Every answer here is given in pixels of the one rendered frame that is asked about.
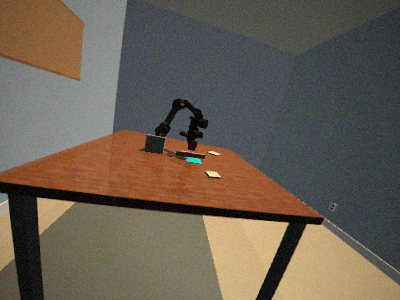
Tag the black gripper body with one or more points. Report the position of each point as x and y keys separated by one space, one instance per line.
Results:
x=187 y=134

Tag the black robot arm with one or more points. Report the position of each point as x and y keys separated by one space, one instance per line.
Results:
x=164 y=127

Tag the red cup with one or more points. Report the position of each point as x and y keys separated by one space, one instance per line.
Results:
x=193 y=145

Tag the tan wooden bar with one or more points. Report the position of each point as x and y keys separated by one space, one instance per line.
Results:
x=189 y=154

